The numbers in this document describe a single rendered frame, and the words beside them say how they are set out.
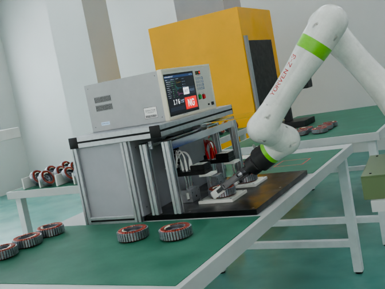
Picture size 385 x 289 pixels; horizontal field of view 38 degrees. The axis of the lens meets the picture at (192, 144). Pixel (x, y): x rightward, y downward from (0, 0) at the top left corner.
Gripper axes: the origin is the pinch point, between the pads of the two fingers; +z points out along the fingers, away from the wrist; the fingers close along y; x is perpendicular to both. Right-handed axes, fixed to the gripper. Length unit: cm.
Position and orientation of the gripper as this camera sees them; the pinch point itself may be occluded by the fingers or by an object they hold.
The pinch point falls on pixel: (222, 190)
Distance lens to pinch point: 224.5
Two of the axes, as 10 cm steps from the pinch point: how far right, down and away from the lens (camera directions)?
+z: -6.5, 5.8, 5.0
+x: 5.8, 8.0, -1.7
